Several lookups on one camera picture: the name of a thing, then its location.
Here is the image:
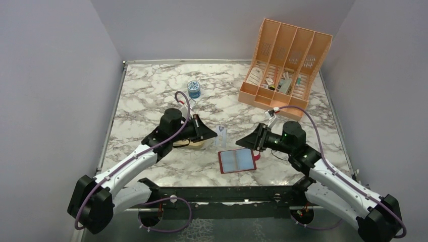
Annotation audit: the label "white striped card in organizer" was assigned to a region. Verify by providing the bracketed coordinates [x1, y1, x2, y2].
[246, 67, 263, 86]

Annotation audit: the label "white blue credit card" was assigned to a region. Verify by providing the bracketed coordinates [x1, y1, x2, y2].
[214, 125, 228, 148]

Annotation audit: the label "small items in organizer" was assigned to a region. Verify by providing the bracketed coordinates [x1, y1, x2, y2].
[260, 68, 295, 95]

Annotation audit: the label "blue round tin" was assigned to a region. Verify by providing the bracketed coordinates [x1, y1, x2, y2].
[187, 80, 201, 99]

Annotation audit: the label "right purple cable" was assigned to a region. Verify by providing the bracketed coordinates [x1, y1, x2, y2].
[267, 105, 408, 238]

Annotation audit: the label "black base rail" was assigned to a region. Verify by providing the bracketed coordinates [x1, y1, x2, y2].
[131, 186, 308, 220]

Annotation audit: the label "orange plastic file organizer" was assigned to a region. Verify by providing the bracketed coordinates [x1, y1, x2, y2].
[238, 19, 333, 120]

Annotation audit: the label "red leather card holder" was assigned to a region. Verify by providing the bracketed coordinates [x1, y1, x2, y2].
[218, 148, 261, 174]

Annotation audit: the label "beige oval tray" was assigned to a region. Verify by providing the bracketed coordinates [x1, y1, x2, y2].
[173, 139, 205, 149]

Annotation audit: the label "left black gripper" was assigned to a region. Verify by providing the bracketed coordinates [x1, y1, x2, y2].
[171, 113, 218, 143]

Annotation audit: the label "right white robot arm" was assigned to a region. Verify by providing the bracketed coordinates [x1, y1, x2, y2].
[236, 121, 405, 241]

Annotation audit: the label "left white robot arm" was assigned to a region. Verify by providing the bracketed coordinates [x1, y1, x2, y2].
[67, 108, 217, 234]

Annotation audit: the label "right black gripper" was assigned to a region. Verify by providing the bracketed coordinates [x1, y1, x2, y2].
[236, 122, 294, 154]

